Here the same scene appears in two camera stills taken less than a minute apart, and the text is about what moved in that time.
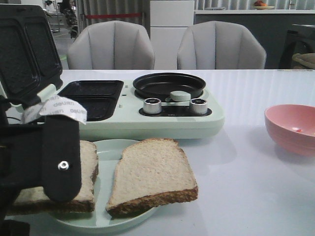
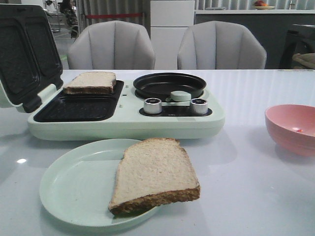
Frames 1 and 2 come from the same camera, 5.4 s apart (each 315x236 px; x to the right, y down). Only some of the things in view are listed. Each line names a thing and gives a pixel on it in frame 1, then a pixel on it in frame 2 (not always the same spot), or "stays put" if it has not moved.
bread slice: x=150 y=173 stays put
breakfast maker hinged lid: x=30 y=57 stays put
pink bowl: x=292 y=127 stays put
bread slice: x=35 y=201 -> x=91 y=83
